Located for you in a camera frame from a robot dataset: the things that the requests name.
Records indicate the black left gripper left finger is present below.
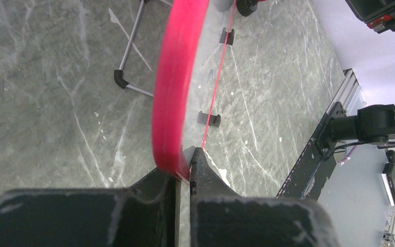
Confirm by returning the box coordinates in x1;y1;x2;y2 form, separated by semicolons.
0;169;181;246

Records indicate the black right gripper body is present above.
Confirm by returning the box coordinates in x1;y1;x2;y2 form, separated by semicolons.
346;0;395;33

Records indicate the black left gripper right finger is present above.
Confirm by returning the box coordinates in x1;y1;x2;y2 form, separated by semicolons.
190;147;340;246

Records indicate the pink-framed whiteboard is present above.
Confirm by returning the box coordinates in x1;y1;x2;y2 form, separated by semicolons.
151;0;237;181

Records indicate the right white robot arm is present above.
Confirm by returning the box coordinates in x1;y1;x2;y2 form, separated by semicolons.
316;1;395;144

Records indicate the black whiteboard foot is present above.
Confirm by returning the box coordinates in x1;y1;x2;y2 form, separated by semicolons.
219;27;235;46
196;111;221;128

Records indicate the black base beam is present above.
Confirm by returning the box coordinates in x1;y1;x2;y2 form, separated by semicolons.
276;101;345;201

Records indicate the black device on floor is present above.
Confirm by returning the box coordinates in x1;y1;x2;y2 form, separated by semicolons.
381;150;395;207

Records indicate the aluminium base frame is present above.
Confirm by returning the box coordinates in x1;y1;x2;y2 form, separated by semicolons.
316;68;395;247

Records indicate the grey wire whiteboard stand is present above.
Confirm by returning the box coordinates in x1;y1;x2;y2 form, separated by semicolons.
113;0;173;98

